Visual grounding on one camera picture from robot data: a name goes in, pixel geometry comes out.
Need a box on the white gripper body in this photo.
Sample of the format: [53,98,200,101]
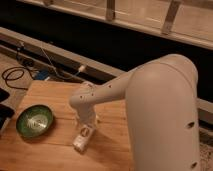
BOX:
[77,110,97,126]

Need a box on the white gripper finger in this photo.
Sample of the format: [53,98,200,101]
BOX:
[95,115,100,126]
[76,120,82,129]

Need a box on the white plastic bottle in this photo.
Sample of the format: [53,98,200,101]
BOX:
[73,125,95,153]

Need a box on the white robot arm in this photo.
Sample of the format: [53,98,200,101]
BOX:
[69,54,201,171]

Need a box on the green ceramic bowl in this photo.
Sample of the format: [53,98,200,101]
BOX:
[16,104,54,138]

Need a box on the wooden cutting board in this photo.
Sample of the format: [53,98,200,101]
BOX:
[0,81,134,171]

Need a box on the blue box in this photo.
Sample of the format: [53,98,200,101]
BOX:
[34,70,50,80]

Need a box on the black device at left edge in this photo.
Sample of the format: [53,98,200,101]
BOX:
[0,88,14,130]

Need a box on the white cable with plug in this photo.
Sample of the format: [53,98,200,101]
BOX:
[39,46,88,81]

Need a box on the black coiled cable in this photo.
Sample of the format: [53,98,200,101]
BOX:
[1,66,36,90]

